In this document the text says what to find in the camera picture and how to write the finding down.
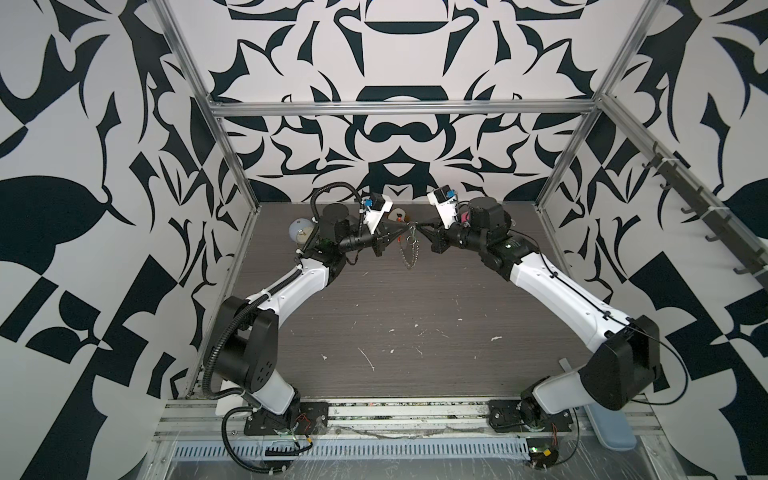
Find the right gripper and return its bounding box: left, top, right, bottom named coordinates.
left=419, top=214, right=491, bottom=256

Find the red handled metal key ring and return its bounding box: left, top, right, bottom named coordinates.
left=398, top=223, right=421, bottom=270

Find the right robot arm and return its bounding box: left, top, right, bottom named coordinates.
left=417, top=188, right=661, bottom=429

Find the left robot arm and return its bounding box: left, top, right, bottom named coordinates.
left=201, top=194, right=407, bottom=415

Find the brown white plush toy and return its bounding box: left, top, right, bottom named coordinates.
left=388, top=208, right=410, bottom=224

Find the blue round alarm clock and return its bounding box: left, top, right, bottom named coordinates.
left=288, top=218, right=316, bottom=247

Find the blue grey pad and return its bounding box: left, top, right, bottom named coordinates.
left=584, top=403, right=637, bottom=452

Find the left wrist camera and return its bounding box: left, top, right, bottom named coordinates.
left=360, top=193, right=393, bottom=234

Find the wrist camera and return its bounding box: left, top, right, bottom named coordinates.
left=427, top=185, right=458, bottom=229
left=360, top=193, right=393, bottom=234

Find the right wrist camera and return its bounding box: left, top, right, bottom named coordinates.
left=427, top=185, right=458, bottom=229

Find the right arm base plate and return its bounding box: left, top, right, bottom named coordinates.
left=487, top=399, right=574, bottom=433

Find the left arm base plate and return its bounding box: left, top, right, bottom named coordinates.
left=244, top=401, right=330, bottom=436

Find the black corrugated cable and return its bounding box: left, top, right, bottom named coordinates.
left=220, top=406, right=313, bottom=475

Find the black wall hook rail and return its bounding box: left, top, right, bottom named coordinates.
left=643, top=141, right=767, bottom=290

